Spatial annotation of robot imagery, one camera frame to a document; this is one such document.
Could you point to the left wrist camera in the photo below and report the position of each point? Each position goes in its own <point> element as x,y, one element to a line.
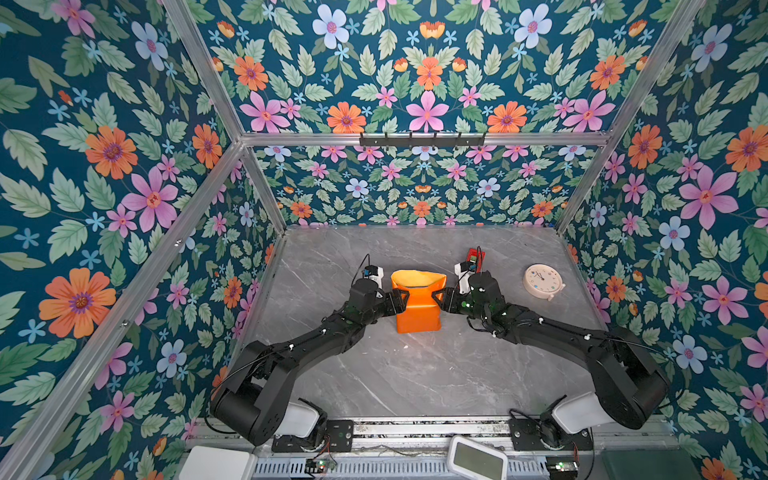
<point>375,274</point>

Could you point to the red tape dispenser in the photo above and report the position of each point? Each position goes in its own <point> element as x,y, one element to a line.
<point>474,259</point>

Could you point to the yellow orange wrapping paper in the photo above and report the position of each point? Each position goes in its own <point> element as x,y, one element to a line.
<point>422,313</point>

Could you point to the pink round alarm clock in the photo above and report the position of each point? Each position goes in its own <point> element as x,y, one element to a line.
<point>543,281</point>

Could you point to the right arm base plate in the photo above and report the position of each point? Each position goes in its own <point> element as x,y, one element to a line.
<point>528,434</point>

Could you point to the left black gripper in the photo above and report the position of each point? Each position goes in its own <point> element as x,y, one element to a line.
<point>400,304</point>

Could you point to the white box device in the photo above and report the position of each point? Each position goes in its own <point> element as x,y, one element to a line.
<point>208,463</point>

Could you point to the white timer display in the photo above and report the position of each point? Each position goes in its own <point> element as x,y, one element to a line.
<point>473,460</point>

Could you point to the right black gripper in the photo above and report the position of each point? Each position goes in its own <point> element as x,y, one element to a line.
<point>451,296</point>

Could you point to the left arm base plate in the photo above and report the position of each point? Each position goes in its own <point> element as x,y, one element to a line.
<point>333,435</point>

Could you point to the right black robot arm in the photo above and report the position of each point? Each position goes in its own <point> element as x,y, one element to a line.
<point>628,384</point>

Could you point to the black hook rail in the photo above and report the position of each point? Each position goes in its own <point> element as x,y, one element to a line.
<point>408,140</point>

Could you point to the green mat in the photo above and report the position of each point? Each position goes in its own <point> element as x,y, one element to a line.
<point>649,465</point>

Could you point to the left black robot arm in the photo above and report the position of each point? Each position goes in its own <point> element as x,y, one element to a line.
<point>253,398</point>

